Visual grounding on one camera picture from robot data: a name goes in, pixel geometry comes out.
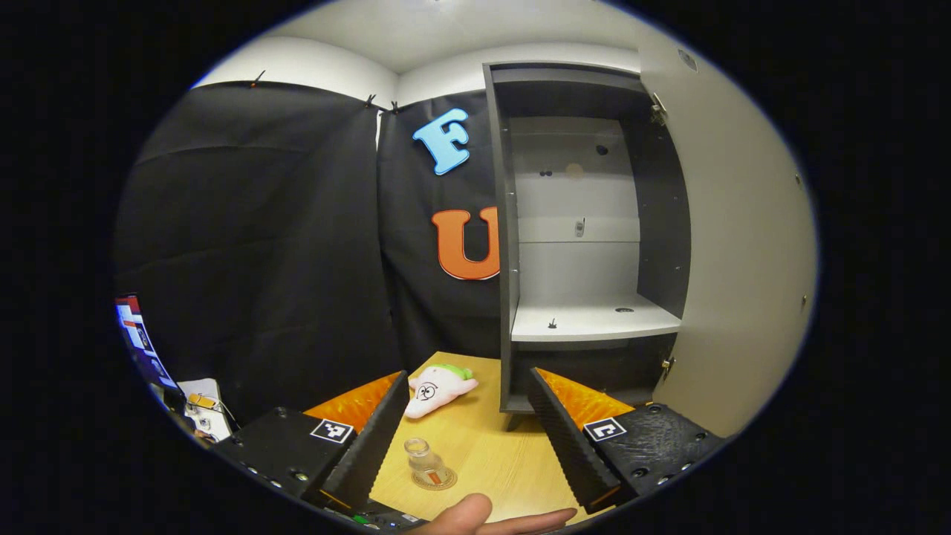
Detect black backdrop cloth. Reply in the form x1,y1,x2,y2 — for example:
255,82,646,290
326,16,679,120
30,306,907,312
115,80,513,432

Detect white cabinet shelf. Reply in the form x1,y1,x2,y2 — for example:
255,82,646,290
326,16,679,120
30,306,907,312
510,293,683,343

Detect round brown coaster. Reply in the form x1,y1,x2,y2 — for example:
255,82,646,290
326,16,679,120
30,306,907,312
410,466,458,492

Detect computer monitor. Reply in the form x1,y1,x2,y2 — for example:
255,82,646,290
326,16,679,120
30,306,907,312
114,294,180,392

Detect small clear glass bottle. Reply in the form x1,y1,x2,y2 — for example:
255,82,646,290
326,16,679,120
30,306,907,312
404,438,451,487

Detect white papers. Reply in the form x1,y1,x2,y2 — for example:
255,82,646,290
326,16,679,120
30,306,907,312
178,378,232,441

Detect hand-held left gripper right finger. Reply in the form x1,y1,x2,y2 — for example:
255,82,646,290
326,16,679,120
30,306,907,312
525,368,729,516

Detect black device with green light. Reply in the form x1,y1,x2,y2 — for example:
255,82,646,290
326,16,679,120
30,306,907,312
348,501,426,531

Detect pink plush toy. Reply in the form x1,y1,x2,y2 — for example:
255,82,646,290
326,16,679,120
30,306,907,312
405,363,479,420

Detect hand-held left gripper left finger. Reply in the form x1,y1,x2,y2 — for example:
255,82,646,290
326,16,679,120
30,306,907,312
212,371,412,517

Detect dark grey cabinet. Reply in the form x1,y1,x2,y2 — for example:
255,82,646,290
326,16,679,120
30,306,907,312
483,62,692,432

